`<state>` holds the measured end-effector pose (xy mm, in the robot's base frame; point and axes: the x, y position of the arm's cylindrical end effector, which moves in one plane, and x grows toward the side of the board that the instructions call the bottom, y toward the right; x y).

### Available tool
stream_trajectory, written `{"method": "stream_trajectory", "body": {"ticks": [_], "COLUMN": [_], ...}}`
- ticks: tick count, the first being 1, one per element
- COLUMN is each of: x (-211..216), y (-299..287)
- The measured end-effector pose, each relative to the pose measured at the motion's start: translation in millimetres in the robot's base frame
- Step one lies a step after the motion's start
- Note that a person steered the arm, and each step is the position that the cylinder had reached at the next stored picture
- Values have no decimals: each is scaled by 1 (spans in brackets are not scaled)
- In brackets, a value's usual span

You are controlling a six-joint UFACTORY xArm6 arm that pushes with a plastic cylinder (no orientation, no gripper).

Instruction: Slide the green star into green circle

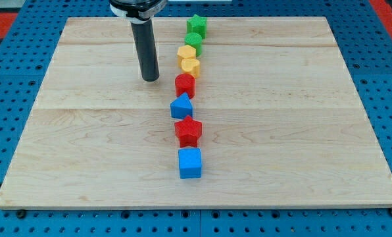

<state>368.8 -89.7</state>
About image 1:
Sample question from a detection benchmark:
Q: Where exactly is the red cylinder block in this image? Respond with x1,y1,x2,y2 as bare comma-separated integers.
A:
174,73,195,99

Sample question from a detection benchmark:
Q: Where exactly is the blue triangle block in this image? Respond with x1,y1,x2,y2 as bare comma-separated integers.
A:
170,92,193,119

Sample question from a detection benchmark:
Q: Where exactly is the red star block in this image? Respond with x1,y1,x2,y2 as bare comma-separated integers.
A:
174,115,203,148

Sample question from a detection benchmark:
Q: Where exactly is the blue cube block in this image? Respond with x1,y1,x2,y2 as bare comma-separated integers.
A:
178,147,202,179

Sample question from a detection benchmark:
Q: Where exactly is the yellow hexagon block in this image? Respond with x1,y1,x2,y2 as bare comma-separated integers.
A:
176,45,197,68

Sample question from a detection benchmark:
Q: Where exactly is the green star block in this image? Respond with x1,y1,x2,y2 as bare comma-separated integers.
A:
186,14,207,39

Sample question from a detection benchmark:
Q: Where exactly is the light wooden board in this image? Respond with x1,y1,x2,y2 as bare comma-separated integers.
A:
0,17,392,210

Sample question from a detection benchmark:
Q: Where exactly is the yellow heart block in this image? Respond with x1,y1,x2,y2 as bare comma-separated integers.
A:
181,58,201,78

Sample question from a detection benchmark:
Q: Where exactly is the green cylinder block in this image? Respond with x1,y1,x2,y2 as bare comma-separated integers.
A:
184,32,203,57

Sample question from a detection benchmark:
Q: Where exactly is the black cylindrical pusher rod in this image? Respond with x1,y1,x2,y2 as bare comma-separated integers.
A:
131,19,159,82

